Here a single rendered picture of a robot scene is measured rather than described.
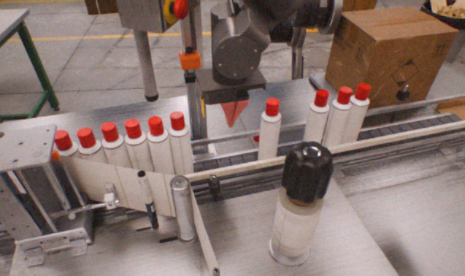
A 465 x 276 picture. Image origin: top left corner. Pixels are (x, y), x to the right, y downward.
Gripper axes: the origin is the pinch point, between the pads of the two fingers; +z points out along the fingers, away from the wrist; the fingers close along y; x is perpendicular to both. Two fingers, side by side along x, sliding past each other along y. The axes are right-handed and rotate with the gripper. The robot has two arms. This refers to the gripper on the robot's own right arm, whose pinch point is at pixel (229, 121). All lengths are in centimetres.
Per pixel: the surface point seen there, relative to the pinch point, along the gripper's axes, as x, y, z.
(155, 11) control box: 17.5, -9.7, -14.1
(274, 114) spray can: 16.1, 15.8, 12.9
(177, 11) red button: 16.8, -5.8, -14.0
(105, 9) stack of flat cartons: 408, -60, 114
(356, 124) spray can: 16.0, 41.1, 20.8
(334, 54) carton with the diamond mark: 57, 56, 21
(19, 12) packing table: 196, -91, 41
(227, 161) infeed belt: 20.0, 4.7, 30.6
